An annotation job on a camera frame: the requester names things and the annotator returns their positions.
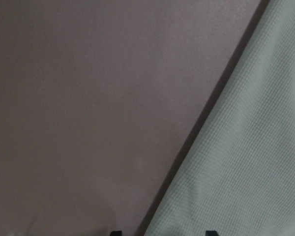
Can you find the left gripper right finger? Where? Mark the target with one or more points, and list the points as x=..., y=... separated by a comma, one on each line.
x=211, y=233

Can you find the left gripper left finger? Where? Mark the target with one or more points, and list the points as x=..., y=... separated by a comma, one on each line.
x=116, y=233

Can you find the olive green long-sleeve shirt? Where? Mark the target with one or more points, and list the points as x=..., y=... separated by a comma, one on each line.
x=239, y=175

